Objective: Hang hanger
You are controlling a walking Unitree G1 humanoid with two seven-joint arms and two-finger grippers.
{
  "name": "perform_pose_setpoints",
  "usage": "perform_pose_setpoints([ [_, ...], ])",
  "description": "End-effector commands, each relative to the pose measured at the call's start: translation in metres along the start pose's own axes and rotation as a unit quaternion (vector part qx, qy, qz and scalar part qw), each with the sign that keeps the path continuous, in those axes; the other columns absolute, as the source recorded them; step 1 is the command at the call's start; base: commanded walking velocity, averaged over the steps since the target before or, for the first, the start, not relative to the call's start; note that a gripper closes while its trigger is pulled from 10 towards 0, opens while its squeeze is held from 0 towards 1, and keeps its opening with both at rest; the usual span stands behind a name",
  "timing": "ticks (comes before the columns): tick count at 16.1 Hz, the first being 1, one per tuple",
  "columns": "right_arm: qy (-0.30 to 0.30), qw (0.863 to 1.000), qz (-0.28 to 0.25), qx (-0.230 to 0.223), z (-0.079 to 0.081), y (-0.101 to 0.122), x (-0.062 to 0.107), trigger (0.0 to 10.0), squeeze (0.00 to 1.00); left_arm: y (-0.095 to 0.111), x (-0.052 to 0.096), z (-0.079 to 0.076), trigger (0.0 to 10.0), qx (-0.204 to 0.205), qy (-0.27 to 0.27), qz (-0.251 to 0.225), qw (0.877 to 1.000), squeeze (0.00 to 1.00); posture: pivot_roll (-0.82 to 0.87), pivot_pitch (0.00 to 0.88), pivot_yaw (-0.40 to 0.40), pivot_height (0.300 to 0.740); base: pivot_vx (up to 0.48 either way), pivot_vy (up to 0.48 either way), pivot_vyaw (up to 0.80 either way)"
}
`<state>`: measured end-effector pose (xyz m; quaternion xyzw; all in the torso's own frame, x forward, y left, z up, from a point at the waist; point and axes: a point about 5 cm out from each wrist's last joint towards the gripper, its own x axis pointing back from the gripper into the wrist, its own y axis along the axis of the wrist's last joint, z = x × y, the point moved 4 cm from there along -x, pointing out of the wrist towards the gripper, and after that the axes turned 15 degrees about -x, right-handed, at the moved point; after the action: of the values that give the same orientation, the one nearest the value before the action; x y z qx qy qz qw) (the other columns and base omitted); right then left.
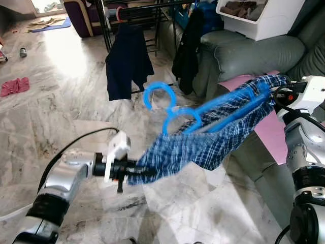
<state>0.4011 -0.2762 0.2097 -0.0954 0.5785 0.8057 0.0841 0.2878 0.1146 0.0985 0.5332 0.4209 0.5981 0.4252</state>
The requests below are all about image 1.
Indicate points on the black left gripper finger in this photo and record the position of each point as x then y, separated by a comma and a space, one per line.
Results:
144, 171

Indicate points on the blue plaid shorts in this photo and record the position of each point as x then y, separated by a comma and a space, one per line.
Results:
203, 152

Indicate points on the blue plastic hanger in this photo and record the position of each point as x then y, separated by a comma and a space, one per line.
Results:
147, 94

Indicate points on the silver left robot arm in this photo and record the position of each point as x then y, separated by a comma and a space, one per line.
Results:
66, 173

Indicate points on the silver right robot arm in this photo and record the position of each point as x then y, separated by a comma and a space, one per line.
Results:
299, 147

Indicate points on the pink hanger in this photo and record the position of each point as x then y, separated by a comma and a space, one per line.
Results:
119, 12

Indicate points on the grey sofa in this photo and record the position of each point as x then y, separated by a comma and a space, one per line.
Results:
254, 56

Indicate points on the white plastic crate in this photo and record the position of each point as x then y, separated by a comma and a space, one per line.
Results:
269, 25

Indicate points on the black garment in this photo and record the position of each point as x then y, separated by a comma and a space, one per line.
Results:
188, 56

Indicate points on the navy shorts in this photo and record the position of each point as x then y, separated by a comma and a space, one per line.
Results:
127, 61

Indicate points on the blue bag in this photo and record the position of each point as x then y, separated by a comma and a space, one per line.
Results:
208, 12

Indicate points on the black drying rack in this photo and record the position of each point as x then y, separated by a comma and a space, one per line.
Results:
105, 35

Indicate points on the red floor cloth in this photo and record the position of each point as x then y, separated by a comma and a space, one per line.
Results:
14, 87

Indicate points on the small grey can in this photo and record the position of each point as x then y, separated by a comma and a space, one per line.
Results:
23, 52

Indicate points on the purple armchair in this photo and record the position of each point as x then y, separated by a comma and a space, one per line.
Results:
84, 18

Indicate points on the blue floor mat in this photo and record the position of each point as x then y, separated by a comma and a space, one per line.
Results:
61, 25

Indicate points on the beige floor cloth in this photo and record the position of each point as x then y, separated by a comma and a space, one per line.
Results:
45, 22

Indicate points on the pink white toy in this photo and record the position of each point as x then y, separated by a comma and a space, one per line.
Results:
2, 53

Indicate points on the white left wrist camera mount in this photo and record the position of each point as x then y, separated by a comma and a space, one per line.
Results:
117, 147

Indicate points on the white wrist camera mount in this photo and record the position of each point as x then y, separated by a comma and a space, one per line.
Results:
117, 147
310, 94

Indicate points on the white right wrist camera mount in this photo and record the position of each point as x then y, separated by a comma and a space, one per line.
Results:
310, 94

